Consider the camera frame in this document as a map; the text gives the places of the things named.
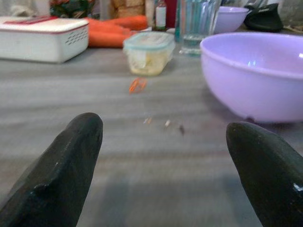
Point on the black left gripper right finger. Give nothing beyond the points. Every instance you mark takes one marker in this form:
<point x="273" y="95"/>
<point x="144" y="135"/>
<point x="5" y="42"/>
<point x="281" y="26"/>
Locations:
<point x="267" y="170"/>

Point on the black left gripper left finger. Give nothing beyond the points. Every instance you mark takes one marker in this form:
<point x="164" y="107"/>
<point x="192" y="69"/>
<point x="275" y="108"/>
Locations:
<point x="59" y="175"/>

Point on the large lilac plastic bowl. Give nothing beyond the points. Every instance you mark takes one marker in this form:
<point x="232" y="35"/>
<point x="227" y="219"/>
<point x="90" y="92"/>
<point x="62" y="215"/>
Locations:
<point x="255" y="78"/>

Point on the small crumb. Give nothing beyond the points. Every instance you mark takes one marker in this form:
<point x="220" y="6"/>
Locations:
<point x="167" y="124"/>
<point x="147" y="120"/>

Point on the white box red trim lid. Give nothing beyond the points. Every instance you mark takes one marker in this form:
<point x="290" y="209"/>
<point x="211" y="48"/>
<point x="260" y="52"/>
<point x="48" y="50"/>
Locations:
<point x="40" y="40"/>

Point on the orange carrot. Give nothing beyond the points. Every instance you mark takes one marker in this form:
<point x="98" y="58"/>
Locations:
<point x="106" y="40"/>
<point x="130" y="21"/>
<point x="106" y="26"/>

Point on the clear food container teal lid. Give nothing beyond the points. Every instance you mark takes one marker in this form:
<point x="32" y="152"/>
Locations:
<point x="149" y="54"/>

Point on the black cloth item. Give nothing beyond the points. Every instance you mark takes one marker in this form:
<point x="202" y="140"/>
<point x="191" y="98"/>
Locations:
<point x="264" y="19"/>

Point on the small lilac plastic bowl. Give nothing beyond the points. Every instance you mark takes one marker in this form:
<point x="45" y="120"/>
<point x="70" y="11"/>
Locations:
<point x="228" y="20"/>

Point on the clear ribbed drinking glass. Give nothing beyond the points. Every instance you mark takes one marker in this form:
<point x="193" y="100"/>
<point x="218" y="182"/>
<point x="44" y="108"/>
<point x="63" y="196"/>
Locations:
<point x="197" y="23"/>

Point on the floral patterned packet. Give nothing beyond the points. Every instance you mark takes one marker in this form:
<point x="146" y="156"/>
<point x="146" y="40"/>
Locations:
<point x="71" y="8"/>

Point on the tan bread package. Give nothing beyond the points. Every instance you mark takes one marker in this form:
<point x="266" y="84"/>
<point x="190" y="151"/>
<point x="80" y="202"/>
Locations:
<point x="127" y="8"/>

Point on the dark red container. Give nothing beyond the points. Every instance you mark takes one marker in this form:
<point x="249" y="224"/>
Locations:
<point x="171" y="13"/>

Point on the small bottle white label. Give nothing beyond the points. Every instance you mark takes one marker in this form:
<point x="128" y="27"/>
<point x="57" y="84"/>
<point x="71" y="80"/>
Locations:
<point x="160" y="16"/>

